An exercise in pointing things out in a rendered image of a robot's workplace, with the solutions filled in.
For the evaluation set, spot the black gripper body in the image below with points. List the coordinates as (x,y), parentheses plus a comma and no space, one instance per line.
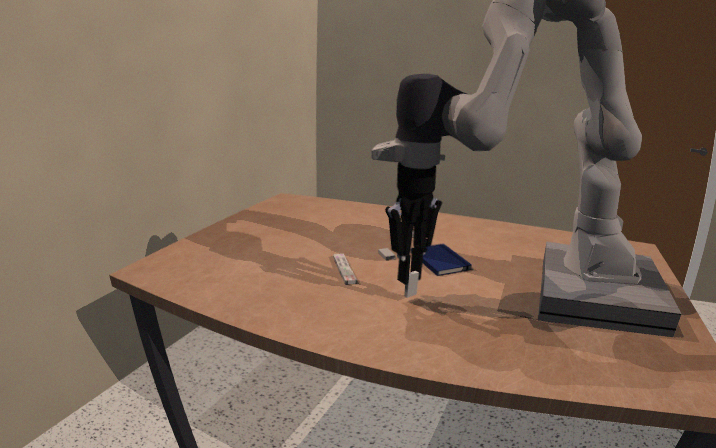
(412,185)

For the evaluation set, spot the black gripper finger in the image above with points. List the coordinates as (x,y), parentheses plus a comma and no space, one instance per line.
(397,241)
(424,228)

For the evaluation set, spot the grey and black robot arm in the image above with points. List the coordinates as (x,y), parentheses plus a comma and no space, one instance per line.
(428,107)

